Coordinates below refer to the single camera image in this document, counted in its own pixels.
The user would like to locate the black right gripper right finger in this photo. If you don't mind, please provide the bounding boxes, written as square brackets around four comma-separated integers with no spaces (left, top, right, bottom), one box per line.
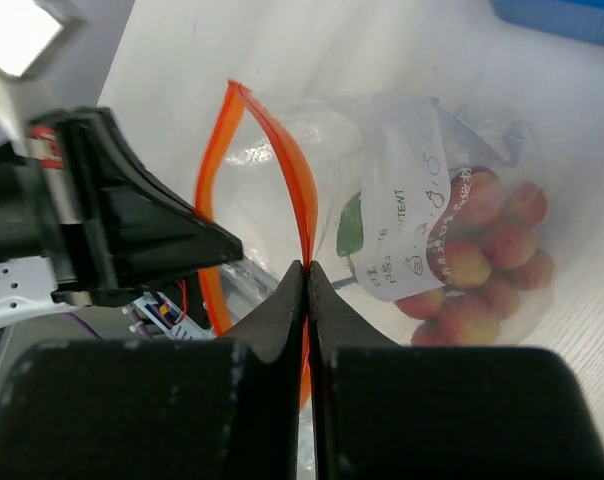
[308,262,604,479]

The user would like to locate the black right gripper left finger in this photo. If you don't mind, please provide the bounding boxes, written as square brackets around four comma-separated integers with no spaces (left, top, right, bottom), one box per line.
[0,262,305,479]

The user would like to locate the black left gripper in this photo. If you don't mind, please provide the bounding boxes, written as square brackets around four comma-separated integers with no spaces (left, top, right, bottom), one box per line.
[0,107,243,306]

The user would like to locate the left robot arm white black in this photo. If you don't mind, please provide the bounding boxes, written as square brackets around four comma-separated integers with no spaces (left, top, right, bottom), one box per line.
[0,107,243,329]

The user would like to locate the blue plastic bin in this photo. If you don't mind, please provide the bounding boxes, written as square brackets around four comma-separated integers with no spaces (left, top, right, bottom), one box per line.
[490,0,604,47]

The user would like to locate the clear orange zip top bag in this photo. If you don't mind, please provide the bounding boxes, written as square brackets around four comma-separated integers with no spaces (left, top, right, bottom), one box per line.
[194,81,554,345]

